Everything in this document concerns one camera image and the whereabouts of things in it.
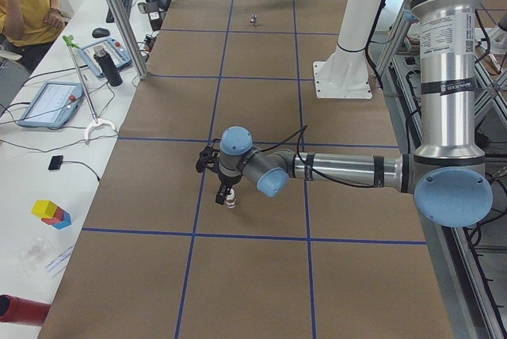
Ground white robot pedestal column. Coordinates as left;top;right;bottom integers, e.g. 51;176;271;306
313;0;383;100

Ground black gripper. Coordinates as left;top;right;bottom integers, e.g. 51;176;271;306
215;171;240;205

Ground black water bottle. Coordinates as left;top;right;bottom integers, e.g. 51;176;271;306
93;45;123;86

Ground red cylinder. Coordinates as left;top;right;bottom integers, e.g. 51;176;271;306
1;295;51;326

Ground far blue teach pendant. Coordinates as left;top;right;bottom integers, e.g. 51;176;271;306
78;37;133;79

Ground reacher grabber tool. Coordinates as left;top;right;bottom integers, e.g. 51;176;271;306
63;35;118;144

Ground clear plastic bag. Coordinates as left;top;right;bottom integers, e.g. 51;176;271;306
20;238;55;272

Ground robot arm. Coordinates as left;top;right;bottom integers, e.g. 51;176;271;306
211;0;493;227

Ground person in yellow shirt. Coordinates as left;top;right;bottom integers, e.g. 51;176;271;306
1;0;65;72

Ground stacked coloured blocks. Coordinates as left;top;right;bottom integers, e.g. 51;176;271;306
32;200;71;230

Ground aluminium frame post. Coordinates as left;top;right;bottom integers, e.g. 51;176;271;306
105;0;147;80

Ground near blue teach pendant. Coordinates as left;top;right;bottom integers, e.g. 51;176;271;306
17;81;83;128

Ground PPR valve with white ends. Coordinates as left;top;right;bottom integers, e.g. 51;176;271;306
224;189;237;208

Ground blue teach pendant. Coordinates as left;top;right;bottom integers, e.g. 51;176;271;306
17;81;83;128
78;37;133;79

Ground black computer mouse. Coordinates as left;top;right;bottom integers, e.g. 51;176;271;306
91;28;110;38

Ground small chrome valve fitting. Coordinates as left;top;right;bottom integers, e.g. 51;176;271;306
250;14;259;27

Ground small black device with cable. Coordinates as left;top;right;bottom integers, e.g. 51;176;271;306
48;155;63;171

